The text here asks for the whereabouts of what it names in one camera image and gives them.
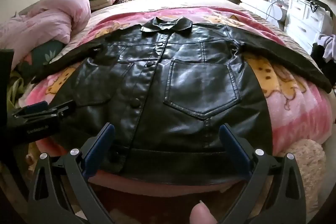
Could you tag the black leather jacket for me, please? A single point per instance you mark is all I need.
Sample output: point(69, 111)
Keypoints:
point(183, 82)

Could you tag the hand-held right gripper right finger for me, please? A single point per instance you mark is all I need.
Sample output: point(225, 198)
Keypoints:
point(236, 150)

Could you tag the black clothes heap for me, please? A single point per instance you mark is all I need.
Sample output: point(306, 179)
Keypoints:
point(319, 56)

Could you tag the bed with beige sheet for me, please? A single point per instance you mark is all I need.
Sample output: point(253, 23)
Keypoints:
point(183, 3)

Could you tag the white chest of drawers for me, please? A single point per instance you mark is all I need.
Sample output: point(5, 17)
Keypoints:
point(302, 19)

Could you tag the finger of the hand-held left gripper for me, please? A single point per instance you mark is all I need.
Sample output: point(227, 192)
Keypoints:
point(36, 107)
point(63, 108)

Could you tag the pink duvet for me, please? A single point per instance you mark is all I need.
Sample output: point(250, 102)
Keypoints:
point(52, 16)

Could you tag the person's right hand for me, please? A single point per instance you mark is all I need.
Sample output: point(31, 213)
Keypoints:
point(202, 214)

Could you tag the lilac garment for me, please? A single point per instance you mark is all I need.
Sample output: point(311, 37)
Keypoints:
point(328, 41)

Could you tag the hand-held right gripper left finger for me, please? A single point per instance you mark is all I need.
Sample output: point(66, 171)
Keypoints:
point(101, 145)

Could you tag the dark green floral pillow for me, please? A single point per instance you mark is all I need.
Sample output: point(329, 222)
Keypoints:
point(50, 53)

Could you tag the pink printed blanket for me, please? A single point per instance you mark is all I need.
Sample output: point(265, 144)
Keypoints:
point(302, 108)

